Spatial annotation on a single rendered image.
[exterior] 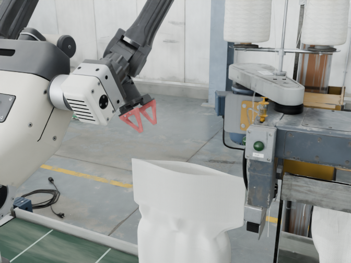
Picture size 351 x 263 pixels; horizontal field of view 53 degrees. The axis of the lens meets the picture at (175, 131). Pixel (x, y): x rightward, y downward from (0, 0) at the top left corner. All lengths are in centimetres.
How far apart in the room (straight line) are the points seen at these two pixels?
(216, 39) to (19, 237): 457
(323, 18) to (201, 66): 549
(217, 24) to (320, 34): 482
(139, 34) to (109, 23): 654
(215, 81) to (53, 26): 401
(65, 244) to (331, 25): 173
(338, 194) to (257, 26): 61
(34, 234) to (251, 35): 169
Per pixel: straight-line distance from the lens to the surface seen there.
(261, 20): 129
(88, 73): 87
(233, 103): 146
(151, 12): 100
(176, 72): 688
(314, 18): 126
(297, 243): 165
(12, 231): 241
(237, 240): 280
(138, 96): 112
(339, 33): 126
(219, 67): 606
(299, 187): 127
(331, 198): 127
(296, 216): 172
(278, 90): 114
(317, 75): 149
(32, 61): 98
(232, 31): 129
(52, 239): 226
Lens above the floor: 165
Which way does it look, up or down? 19 degrees down
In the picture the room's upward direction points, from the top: straight up
